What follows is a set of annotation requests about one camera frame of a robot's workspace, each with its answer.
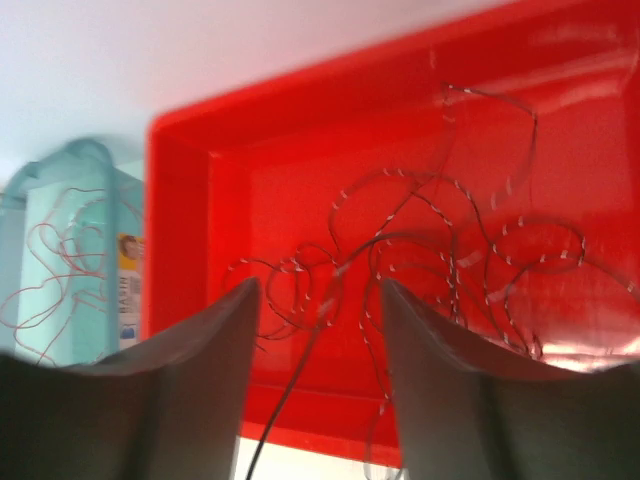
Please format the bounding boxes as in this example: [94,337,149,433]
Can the brown wire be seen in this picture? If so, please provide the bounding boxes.
[0,187,144,361]

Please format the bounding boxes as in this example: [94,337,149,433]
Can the thin wire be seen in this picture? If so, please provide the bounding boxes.
[244,232,456,480]

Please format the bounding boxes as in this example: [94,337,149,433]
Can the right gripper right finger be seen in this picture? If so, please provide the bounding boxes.
[382,279,639,479]

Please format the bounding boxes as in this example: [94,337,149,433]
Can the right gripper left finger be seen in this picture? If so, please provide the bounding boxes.
[1,278,260,479]

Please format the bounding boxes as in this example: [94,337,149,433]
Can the teal transparent plastic tub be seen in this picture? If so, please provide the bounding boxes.
[1,138,144,367]

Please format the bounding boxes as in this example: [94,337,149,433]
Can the red plastic tray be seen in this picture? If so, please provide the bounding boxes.
[143,1,639,465]

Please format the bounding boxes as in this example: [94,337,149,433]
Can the black wires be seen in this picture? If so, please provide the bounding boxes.
[222,82,640,361]

